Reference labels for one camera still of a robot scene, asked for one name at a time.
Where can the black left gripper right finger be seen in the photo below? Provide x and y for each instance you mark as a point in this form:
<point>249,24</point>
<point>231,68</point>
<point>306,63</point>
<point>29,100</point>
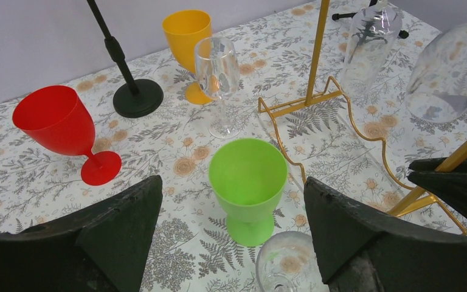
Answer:
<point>360,248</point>

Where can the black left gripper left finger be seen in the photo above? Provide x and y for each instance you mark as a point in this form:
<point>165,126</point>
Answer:
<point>103,247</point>

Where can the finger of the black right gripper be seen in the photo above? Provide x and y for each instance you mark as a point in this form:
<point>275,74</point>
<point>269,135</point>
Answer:
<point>451,186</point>

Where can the clear wine glass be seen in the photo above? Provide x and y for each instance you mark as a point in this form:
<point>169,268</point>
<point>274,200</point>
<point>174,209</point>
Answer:
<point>218,77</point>
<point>368,46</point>
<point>287,262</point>
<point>437,89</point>

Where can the green plastic wine glass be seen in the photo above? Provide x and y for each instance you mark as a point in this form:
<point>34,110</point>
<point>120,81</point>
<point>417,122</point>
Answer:
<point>248,176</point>

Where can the red plastic wine glass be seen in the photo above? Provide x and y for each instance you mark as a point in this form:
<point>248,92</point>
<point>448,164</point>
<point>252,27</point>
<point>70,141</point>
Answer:
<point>57,119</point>

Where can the yellow plastic wine glass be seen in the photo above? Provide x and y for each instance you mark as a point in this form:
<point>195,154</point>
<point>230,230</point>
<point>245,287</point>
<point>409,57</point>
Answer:
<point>183,30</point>

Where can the floral patterned tablecloth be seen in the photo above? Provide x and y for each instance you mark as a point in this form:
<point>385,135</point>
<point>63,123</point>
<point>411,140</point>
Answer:
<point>191,249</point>

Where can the black stand with pink microphone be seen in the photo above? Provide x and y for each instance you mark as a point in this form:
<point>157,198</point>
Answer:
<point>137,97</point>

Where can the tripod stand with purple microphone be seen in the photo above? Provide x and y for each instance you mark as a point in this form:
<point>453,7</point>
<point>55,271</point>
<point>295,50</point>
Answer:
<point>365,18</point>

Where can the gold wire wine glass rack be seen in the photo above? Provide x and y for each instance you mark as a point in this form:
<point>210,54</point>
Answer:
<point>417,198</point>

